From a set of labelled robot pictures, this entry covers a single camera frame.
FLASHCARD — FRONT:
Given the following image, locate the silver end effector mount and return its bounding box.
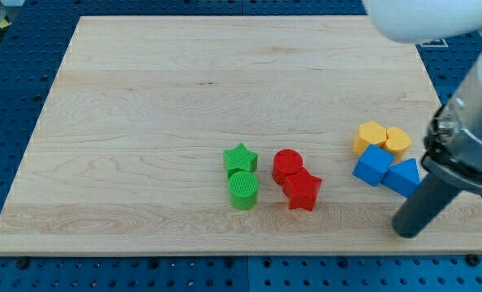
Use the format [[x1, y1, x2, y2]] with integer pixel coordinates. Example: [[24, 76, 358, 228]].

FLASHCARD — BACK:
[[422, 62, 482, 195]]

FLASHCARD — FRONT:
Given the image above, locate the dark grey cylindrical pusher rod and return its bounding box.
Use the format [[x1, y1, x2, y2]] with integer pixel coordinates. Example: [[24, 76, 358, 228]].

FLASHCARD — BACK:
[[392, 173, 462, 238]]

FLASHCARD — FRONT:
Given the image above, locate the blue cube block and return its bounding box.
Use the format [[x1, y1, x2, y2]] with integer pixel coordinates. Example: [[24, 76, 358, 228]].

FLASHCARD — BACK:
[[352, 144, 394, 187]]

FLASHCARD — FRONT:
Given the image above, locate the yellow hexagon block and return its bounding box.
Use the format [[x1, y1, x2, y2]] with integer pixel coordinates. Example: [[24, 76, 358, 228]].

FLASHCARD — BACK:
[[352, 121, 387, 155]]

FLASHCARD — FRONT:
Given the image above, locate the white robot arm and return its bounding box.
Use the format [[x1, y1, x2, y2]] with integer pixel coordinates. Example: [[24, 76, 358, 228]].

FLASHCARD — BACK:
[[364, 0, 482, 238]]

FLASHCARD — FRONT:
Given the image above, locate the blue triangle block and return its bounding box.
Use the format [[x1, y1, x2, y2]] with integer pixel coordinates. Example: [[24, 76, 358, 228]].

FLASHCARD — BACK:
[[381, 158, 420, 198]]

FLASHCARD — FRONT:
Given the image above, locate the yellow heart block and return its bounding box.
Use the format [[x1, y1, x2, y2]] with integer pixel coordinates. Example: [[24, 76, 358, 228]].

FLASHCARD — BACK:
[[383, 127, 412, 161]]

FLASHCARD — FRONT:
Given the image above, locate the red star block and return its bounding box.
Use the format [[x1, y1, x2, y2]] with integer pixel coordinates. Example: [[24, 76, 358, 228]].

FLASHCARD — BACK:
[[282, 167, 322, 212]]

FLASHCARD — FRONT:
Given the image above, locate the red cylinder block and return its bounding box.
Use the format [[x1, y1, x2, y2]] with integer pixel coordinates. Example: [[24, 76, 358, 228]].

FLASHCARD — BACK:
[[272, 148, 303, 186]]

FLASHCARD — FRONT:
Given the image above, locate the green cylinder block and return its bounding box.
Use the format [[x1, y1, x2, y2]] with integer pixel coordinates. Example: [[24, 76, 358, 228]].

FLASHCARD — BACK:
[[228, 171, 259, 210]]

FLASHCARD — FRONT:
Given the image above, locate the green star block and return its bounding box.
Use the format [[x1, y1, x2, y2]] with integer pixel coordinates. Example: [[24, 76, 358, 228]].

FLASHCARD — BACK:
[[223, 143, 258, 178]]

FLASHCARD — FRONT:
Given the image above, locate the light wooden board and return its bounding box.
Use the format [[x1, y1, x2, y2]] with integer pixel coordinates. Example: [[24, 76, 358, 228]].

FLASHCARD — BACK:
[[0, 16, 482, 256]]

